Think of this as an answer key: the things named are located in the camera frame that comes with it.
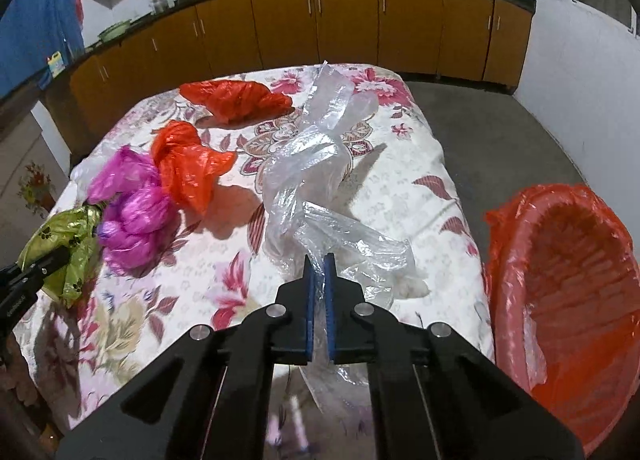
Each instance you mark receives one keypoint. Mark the knotted orange plastic bag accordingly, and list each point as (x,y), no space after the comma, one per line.
(185,165)

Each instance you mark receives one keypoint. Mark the wooden lower cabinets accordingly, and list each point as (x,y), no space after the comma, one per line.
(345,25)

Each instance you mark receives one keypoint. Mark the clear plastic bag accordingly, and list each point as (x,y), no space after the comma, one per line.
(310,175)

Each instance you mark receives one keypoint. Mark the purple plastic bag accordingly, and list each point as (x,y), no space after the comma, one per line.
(135,220)

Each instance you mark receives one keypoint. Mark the floral tablecloth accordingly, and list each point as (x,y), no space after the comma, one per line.
(400,200)

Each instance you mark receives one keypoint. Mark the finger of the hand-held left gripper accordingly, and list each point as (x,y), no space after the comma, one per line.
(47,262)

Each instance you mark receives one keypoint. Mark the rosette orange plastic bag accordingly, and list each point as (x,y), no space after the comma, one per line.
(235,100)

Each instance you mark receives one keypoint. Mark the red cloth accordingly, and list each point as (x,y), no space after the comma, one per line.
(79,9)

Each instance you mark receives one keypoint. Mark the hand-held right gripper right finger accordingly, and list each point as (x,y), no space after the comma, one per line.
(331,310)

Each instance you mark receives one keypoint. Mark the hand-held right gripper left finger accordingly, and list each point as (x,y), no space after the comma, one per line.
(311,310)

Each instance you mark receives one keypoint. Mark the blue cloth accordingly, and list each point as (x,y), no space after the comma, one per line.
(35,25)

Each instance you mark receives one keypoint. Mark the green basin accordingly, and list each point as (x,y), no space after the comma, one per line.
(115,31)

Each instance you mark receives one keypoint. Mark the red basket with orange liner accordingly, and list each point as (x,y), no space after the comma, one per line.
(575,290)

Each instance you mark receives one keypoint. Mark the light green plastic bag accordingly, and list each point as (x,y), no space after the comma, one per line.
(75,240)

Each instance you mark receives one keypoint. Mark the yellow bottle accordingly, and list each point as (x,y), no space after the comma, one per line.
(55,65)

